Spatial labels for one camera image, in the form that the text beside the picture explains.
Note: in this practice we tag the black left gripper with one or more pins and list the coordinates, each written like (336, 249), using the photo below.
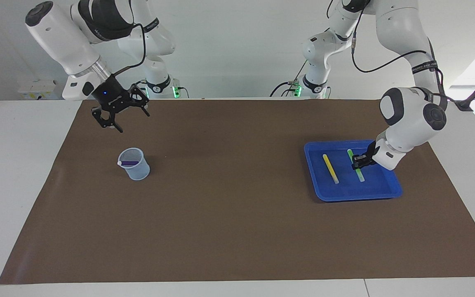
(372, 154)

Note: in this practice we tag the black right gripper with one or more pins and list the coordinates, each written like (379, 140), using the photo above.
(111, 95)

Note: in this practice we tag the green marker pen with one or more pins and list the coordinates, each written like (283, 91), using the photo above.
(360, 175)

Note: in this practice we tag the yellow marker pen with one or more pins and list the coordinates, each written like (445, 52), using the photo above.
(330, 168)

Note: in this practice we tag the purple marker pen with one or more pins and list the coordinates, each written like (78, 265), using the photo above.
(129, 163)

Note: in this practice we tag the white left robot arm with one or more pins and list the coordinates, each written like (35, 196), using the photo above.
(410, 119)

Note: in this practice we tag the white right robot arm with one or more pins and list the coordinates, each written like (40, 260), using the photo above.
(64, 41)

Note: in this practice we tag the blue plastic tray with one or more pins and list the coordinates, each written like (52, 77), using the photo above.
(382, 185)

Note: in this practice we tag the translucent plastic cup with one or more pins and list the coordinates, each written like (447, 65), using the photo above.
(140, 173)

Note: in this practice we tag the black clamp stand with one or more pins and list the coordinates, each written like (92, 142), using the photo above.
(464, 105)

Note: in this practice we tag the brown table mat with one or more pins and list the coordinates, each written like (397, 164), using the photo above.
(229, 227)

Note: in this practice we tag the white wall socket box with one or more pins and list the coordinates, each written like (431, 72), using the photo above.
(39, 88)

